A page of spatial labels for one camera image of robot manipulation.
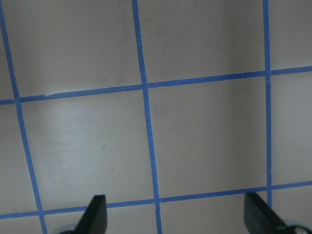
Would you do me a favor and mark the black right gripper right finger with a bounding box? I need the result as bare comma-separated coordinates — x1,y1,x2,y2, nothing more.
244,193,293,234

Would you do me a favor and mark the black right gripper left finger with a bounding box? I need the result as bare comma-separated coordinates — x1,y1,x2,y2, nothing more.
73,195,107,234

